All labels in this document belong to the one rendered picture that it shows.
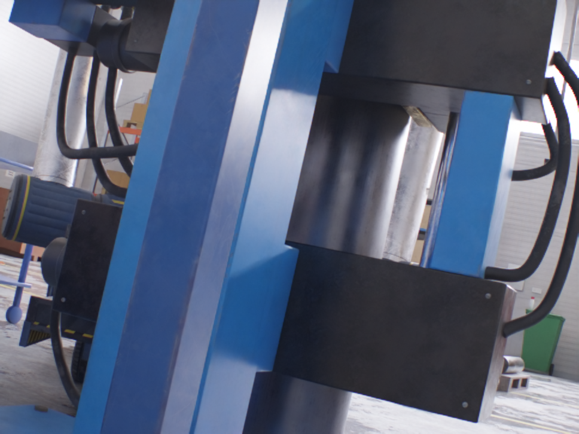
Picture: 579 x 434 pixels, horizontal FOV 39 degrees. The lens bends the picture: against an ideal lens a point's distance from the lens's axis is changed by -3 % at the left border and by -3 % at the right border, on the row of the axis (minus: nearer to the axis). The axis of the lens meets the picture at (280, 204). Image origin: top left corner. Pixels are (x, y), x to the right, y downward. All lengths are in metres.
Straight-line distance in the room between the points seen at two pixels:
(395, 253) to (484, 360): 1.31
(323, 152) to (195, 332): 0.88
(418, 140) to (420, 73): 1.33
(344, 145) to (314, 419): 0.49
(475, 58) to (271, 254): 0.42
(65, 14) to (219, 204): 1.09
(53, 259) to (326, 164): 0.58
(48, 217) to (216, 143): 1.82
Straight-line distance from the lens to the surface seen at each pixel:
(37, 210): 2.44
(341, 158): 1.49
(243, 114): 0.67
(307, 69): 1.19
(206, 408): 1.09
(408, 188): 2.53
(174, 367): 0.64
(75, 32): 1.72
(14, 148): 4.62
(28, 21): 1.73
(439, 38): 1.29
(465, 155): 1.23
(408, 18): 1.31
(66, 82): 1.81
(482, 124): 1.23
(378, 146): 1.52
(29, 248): 4.65
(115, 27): 1.75
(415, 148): 2.58
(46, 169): 2.52
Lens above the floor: 0.54
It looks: 5 degrees up
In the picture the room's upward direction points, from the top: 13 degrees clockwise
